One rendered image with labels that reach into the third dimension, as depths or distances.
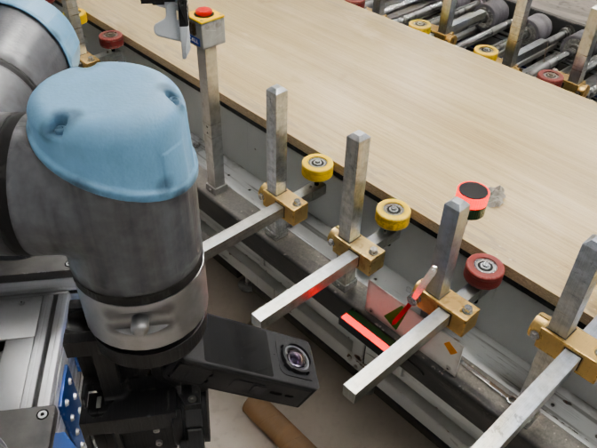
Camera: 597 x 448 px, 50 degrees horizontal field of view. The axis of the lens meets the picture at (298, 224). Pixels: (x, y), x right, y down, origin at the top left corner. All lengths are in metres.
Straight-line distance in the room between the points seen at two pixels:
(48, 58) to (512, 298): 1.25
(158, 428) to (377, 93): 1.59
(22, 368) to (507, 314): 1.03
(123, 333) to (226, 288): 2.17
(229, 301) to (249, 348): 2.04
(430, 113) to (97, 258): 1.60
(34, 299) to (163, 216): 0.96
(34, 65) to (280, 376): 0.25
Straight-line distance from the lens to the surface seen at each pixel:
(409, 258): 1.68
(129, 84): 0.32
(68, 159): 0.30
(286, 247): 1.66
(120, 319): 0.37
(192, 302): 0.37
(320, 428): 2.15
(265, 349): 0.45
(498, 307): 1.57
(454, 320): 1.33
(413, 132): 1.77
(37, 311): 1.25
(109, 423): 0.45
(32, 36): 0.46
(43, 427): 0.97
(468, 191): 1.23
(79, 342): 0.41
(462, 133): 1.80
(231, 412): 2.18
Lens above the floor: 1.82
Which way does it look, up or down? 40 degrees down
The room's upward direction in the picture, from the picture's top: 2 degrees clockwise
